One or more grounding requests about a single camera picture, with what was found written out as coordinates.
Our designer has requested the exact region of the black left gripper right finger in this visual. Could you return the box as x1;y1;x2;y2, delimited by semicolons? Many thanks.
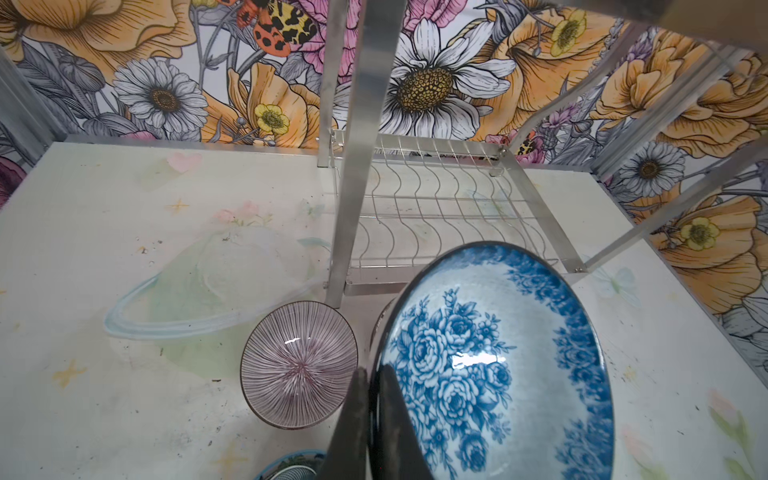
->
375;365;432;479

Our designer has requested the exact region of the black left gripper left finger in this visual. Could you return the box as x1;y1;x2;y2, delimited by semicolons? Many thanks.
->
317;367;369;480

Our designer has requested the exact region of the dark blue petal bowl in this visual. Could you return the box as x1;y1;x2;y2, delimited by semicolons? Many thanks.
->
255;450;326;480

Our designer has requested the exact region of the blue floral bowl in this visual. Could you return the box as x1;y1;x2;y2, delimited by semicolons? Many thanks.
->
371;241;615;479

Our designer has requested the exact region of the silver metal dish rack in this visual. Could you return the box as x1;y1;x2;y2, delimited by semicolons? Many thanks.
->
323;1;767;314

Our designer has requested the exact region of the pink striped bowl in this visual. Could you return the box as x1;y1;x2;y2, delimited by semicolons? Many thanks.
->
240;300;359;430

